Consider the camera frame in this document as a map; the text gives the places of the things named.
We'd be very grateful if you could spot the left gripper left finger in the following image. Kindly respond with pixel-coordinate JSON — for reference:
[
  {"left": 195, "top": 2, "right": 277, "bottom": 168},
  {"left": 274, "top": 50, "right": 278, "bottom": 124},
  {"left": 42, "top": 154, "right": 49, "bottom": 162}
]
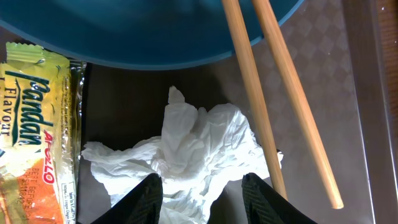
[{"left": 92, "top": 174, "right": 163, "bottom": 224}]

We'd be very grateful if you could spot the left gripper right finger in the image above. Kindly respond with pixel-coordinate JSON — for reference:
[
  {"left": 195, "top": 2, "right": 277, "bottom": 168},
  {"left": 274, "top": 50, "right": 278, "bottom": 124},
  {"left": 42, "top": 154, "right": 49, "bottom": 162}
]
[{"left": 241, "top": 172, "right": 317, "bottom": 224}]

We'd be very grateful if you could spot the white tissue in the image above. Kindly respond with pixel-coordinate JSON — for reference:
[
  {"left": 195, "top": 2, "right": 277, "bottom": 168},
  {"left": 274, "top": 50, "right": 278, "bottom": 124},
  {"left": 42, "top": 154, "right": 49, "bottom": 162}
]
[{"left": 82, "top": 87, "right": 269, "bottom": 223}]

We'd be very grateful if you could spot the wooden chopstick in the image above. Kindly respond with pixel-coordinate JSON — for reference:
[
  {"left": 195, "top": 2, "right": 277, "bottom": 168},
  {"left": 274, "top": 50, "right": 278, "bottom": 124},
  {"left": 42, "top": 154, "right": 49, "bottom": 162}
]
[
  {"left": 221, "top": 0, "right": 287, "bottom": 198},
  {"left": 252, "top": 0, "right": 344, "bottom": 209}
]

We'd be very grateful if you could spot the green snack wrapper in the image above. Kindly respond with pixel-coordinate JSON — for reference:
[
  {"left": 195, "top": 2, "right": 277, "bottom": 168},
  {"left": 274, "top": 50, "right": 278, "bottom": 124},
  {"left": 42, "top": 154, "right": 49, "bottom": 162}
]
[{"left": 1, "top": 42, "right": 86, "bottom": 223}]

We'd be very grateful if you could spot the dark blue plate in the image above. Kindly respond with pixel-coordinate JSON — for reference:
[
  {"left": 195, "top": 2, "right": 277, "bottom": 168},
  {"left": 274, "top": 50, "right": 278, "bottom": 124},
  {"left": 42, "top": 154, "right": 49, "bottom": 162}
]
[{"left": 0, "top": 0, "right": 305, "bottom": 71}]

